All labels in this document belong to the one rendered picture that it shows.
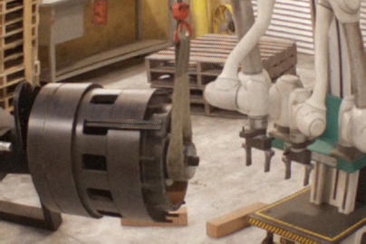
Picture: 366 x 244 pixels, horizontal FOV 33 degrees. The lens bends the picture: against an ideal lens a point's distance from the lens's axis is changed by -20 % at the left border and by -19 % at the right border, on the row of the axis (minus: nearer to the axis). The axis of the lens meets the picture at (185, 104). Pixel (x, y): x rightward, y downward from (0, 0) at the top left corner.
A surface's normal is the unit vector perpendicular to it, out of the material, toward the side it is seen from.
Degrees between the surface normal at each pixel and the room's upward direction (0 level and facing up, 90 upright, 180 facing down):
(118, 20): 90
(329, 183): 90
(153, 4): 90
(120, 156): 69
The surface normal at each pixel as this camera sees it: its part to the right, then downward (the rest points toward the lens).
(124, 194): -0.23, 0.47
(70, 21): 0.76, 0.13
